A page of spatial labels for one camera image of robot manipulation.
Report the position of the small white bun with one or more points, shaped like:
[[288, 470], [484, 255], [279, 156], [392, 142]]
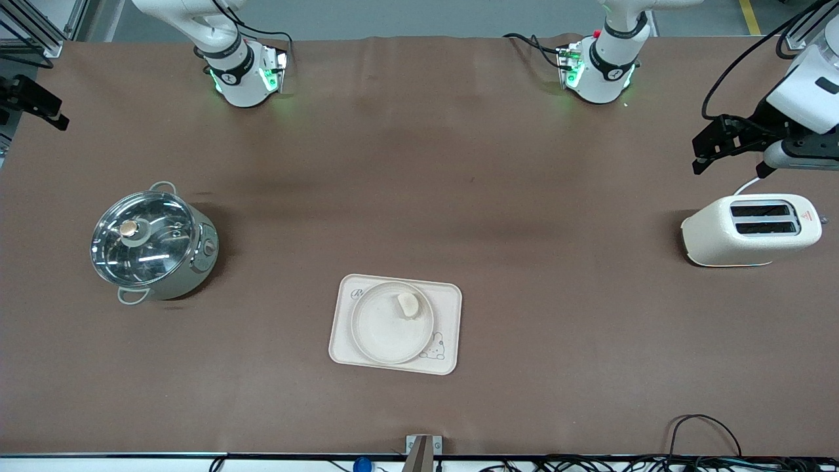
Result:
[[408, 306]]

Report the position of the round cream plate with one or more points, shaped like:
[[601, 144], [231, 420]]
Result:
[[383, 331]]

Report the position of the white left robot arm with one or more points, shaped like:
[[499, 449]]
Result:
[[603, 69]]

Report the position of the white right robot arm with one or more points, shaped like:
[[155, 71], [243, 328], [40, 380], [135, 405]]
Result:
[[239, 72]]

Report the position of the cream rabbit print tray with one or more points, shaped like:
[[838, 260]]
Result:
[[449, 308]]

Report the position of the cream two-slot toaster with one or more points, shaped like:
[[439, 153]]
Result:
[[721, 239]]

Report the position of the glass pot lid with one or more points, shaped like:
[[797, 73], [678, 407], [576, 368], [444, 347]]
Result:
[[144, 249]]

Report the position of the green electric cooking pot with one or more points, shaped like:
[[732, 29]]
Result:
[[196, 265]]

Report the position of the brown table cloth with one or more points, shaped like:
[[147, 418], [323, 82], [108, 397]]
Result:
[[419, 131]]

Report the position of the blue round cap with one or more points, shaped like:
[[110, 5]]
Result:
[[362, 465]]

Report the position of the aluminium frame profile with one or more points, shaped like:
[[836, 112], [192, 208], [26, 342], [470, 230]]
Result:
[[39, 26]]

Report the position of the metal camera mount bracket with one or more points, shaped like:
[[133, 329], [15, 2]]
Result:
[[423, 452]]

